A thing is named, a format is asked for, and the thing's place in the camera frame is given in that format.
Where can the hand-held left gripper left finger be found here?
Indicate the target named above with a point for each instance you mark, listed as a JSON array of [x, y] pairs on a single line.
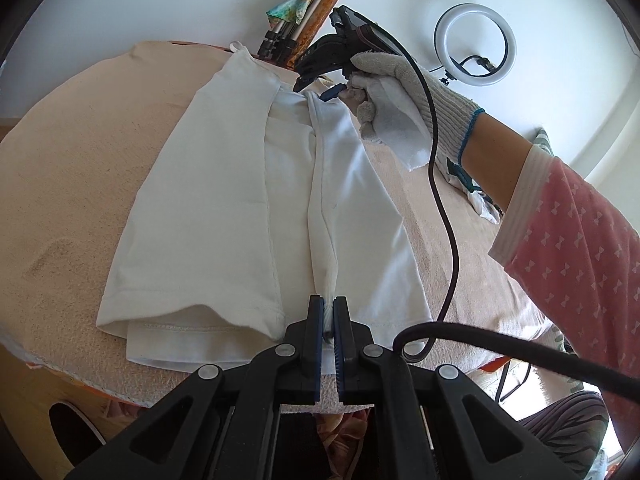
[[314, 360]]

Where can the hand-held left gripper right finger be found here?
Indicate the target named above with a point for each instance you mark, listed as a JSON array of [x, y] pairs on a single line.
[[341, 360]]

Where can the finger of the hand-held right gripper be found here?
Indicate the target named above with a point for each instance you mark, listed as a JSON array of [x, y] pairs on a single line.
[[315, 62], [332, 93]]

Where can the white shirt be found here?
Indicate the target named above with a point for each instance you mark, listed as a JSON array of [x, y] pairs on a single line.
[[215, 210]]

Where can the person's right forearm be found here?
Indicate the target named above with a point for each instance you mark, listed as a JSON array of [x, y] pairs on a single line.
[[565, 230]]

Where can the person's right hand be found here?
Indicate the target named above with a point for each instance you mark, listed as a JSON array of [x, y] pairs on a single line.
[[400, 95]]

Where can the tripod with white legs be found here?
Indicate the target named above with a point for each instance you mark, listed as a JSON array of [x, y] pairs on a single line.
[[280, 40]]

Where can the orange floral cloth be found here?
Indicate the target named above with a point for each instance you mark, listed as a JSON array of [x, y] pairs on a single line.
[[345, 440]]

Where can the white teal patterned cloth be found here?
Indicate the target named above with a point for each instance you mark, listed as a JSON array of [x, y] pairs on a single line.
[[482, 202]]

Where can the person's striped trouser leg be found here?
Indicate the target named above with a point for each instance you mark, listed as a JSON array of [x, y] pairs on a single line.
[[565, 425]]

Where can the beige towel blanket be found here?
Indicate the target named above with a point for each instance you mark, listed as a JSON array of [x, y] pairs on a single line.
[[75, 170]]

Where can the wooden stool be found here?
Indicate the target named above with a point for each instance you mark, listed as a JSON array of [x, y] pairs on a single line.
[[30, 400]]

